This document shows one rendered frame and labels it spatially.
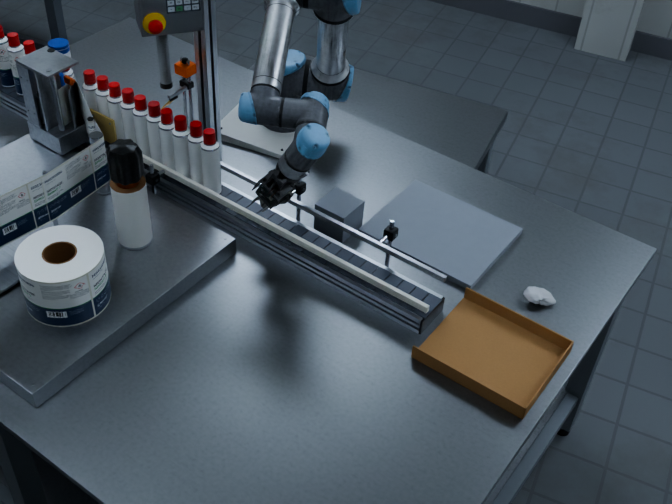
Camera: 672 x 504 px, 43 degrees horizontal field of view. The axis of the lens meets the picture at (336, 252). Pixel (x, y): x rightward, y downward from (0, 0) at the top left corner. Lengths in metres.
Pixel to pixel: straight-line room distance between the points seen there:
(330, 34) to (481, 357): 0.98
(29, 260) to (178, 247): 0.40
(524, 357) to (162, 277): 0.92
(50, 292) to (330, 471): 0.74
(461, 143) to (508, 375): 0.97
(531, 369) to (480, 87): 2.86
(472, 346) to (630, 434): 1.17
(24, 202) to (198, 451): 0.79
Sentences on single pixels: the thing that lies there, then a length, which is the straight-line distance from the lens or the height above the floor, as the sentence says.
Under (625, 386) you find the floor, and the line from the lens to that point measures 3.32.
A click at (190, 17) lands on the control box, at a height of 1.33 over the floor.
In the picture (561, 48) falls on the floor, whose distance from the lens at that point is 5.32.
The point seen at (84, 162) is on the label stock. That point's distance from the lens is 2.35.
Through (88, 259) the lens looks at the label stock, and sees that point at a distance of 2.05.
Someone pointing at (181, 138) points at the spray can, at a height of 1.03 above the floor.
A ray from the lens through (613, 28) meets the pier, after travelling 5.25.
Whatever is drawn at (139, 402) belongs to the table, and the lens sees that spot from 1.99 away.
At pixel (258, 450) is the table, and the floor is 0.83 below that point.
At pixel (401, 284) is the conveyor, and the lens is 2.18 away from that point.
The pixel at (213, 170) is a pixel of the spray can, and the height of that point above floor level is 0.97.
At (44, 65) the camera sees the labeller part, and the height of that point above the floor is 1.14.
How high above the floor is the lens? 2.38
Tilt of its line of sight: 42 degrees down
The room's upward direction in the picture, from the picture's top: 4 degrees clockwise
